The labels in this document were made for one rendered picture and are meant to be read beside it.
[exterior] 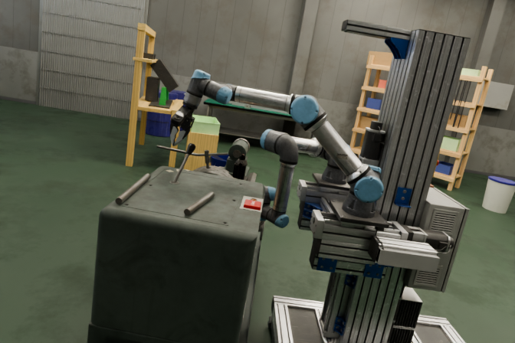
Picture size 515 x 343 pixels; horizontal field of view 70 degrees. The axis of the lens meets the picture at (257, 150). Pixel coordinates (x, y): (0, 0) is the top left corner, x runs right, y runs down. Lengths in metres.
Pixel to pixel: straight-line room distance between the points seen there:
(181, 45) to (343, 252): 8.26
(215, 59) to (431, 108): 7.88
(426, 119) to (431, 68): 0.24
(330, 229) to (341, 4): 8.41
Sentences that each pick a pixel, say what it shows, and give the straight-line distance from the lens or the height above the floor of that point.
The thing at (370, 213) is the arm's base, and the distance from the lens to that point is 1.76.
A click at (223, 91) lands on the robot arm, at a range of 1.62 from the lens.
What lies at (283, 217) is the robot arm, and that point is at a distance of 1.95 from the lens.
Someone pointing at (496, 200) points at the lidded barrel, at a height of 0.22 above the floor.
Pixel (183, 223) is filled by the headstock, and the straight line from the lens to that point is 1.13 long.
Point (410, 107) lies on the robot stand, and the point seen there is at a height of 1.67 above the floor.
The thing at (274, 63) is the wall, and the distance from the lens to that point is 9.44.
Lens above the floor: 1.72
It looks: 12 degrees down
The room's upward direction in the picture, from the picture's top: 10 degrees clockwise
